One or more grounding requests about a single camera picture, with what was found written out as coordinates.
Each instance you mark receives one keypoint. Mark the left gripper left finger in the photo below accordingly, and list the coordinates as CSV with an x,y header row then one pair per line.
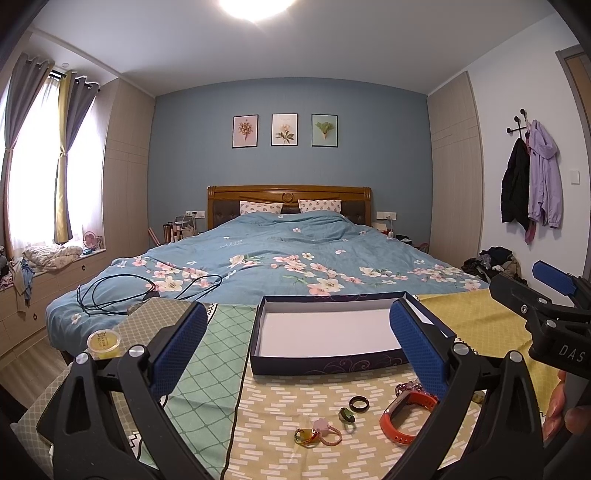
x,y
83,425

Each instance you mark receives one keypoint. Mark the green leaf framed picture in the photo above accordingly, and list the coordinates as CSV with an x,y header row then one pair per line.
x,y
325,130

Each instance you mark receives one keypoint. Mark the dark blue shallow box tray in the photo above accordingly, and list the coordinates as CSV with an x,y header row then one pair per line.
x,y
308,335

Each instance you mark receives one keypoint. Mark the ceiling lamp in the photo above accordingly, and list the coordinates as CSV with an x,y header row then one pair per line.
x,y
254,11

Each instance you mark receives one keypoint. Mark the right grey yellow curtain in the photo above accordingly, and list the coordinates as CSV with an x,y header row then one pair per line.
x,y
75,97

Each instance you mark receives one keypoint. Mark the spotted pillow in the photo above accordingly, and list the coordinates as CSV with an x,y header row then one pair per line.
x,y
331,205
249,207

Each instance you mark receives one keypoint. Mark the cosmetics on nightstand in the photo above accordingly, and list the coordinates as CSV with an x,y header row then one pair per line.
x,y
183,226

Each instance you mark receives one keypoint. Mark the left spotted pillow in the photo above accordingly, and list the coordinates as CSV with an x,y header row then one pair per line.
x,y
249,207

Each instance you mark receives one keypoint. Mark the folded blanket on sill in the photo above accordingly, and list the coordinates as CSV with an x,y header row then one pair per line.
x,y
44,258

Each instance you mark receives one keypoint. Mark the white wall switch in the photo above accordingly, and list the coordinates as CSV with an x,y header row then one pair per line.
x,y
574,177

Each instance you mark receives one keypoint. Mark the right spotted pillow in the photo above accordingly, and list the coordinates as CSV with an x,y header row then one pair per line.
x,y
331,205

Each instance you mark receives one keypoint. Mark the white flower framed picture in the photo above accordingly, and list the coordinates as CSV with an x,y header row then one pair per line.
x,y
284,129

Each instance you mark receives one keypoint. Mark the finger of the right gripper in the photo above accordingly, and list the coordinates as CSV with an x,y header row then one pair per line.
x,y
554,278
529,304

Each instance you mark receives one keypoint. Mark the purple hanging jacket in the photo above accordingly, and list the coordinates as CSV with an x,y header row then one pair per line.
x,y
545,205

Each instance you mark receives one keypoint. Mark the wooden headboard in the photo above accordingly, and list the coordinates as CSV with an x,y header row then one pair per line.
x,y
223,201

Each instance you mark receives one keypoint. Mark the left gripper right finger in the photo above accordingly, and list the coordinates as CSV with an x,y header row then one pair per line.
x,y
506,442

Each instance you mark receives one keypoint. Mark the pile of dark clothes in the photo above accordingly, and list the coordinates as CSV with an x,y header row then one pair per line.
x,y
492,262

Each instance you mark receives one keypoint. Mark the right hand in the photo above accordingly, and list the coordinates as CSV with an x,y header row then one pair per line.
x,y
576,420

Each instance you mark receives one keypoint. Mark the blue floral duvet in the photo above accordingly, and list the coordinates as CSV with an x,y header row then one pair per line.
x,y
247,258

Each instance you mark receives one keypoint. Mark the black wall coat hooks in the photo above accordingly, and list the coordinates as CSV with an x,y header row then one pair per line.
x,y
522,127

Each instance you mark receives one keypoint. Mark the black hanging jacket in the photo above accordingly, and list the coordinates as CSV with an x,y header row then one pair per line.
x,y
515,186

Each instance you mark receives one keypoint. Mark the orange smart watch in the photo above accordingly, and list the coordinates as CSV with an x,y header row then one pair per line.
x,y
393,419

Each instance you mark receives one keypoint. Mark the pink flower framed picture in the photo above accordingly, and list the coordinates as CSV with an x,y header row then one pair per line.
x,y
245,131

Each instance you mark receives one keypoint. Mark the pink small fan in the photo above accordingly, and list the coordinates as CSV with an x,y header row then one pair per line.
x,y
92,241

